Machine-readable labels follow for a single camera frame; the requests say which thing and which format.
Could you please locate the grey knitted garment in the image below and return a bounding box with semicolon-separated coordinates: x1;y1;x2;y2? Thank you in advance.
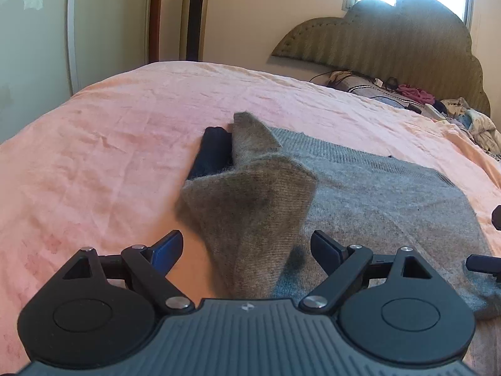
173;111;498;376

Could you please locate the navy blue garment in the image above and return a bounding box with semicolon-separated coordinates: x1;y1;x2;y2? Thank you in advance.
187;127;234;180

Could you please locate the pile of clothes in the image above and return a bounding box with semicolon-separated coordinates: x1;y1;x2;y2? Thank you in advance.
425;98;501;161

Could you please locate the pink bed sheet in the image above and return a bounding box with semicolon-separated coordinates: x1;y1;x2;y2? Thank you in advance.
1;62;500;373

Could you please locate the magenta cloth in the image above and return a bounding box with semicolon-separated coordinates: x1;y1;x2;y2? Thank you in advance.
396;84;436;104

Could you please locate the striped pillow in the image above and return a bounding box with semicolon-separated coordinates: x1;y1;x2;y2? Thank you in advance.
327;70;422;114

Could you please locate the olive padded headboard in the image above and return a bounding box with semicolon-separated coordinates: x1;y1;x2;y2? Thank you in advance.
272;0;491;115

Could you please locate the gold tower fan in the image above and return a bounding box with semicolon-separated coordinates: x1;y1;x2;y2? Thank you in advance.
179;0;208;61

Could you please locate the frosted glass wardrobe door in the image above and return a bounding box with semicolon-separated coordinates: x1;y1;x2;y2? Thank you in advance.
1;0;150;140

